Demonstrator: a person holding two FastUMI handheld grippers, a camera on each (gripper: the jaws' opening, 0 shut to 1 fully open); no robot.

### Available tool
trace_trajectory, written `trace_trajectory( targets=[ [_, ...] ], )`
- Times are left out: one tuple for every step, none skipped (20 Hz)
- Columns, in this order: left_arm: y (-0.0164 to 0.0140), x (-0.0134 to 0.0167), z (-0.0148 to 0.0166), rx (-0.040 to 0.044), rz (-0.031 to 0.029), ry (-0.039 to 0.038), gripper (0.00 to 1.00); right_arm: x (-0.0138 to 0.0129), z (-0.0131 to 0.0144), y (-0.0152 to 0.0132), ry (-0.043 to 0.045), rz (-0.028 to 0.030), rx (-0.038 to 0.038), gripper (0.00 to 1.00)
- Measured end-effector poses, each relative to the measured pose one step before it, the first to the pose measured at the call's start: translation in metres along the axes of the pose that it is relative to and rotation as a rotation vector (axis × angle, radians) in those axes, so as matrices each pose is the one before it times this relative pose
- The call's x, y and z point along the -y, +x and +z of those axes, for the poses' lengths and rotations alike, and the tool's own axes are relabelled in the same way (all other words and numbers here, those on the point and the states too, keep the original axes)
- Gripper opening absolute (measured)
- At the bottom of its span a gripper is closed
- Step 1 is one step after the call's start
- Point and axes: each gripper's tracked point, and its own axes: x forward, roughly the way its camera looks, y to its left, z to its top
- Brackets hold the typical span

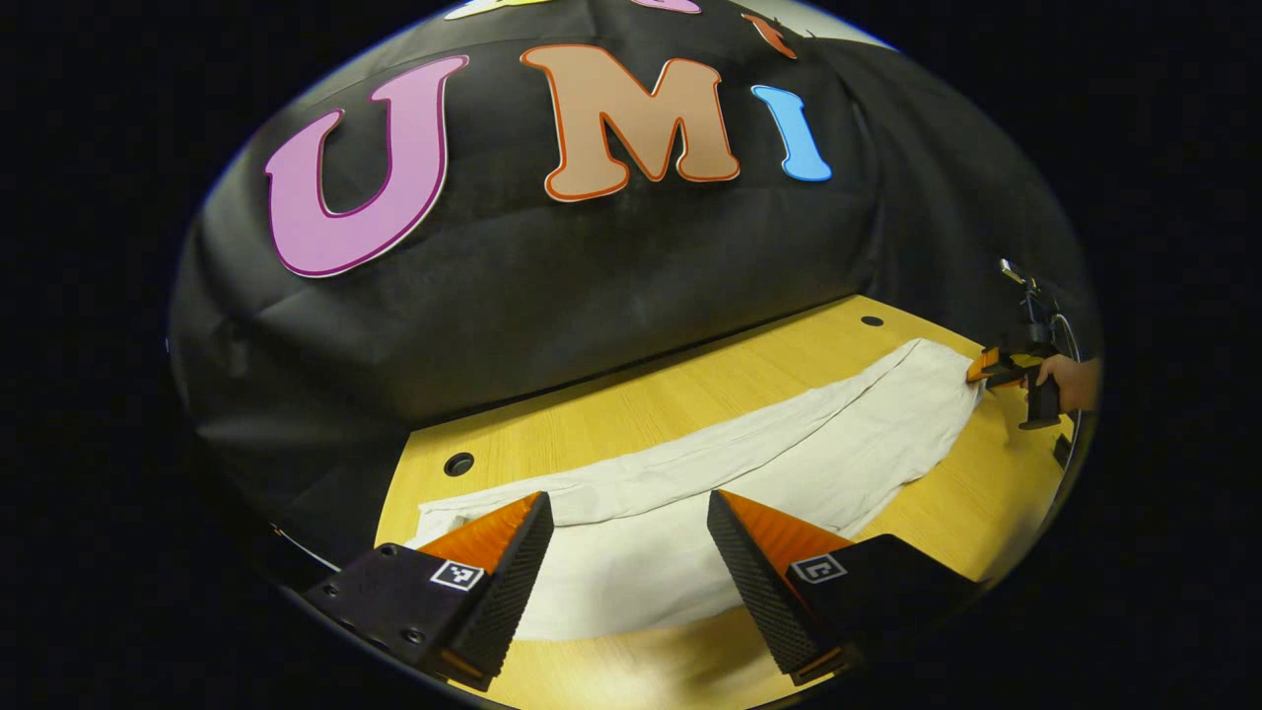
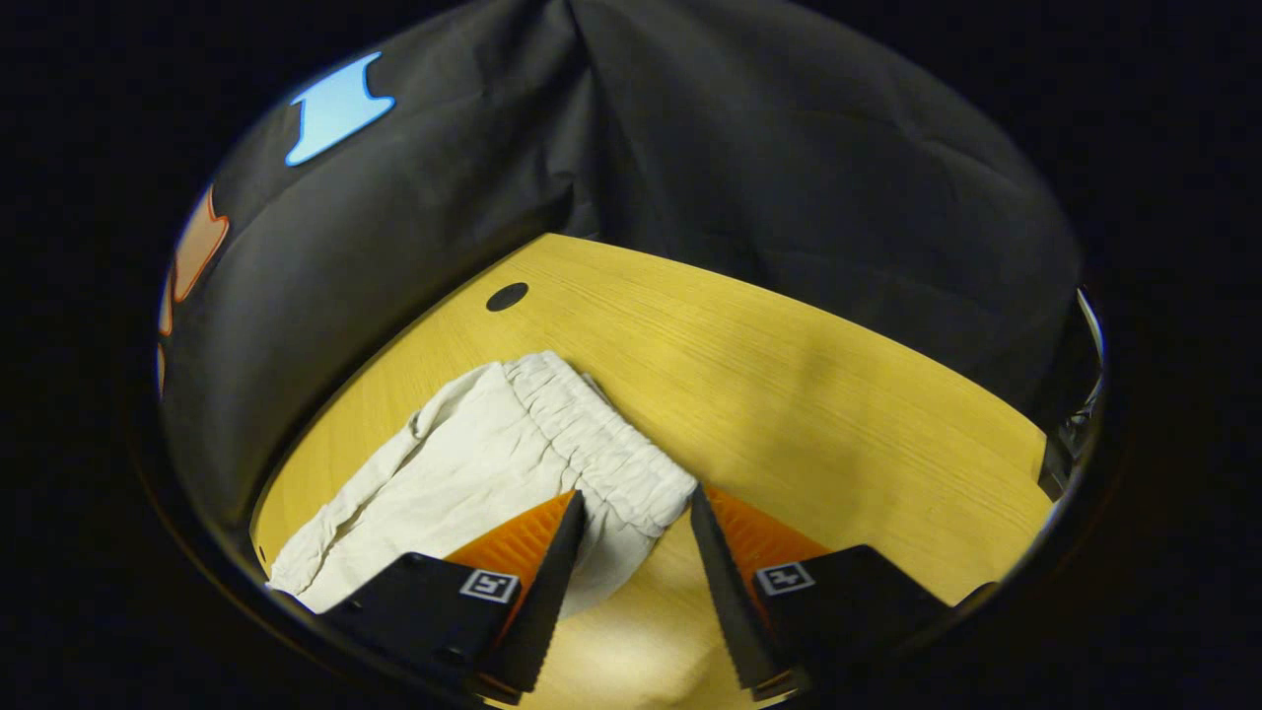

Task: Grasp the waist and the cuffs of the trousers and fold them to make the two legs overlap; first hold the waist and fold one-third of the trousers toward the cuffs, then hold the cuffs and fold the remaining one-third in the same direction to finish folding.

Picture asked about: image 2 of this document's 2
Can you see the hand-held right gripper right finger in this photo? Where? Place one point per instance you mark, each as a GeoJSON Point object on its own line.
{"type": "Point", "coordinates": [730, 602]}

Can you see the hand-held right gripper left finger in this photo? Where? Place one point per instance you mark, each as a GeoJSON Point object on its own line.
{"type": "Point", "coordinates": [547, 602]}

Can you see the off-white jeans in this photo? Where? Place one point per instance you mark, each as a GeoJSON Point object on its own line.
{"type": "Point", "coordinates": [463, 473]}

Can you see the black backdrop cloth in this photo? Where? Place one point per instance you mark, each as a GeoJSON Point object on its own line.
{"type": "Point", "coordinates": [739, 148]}

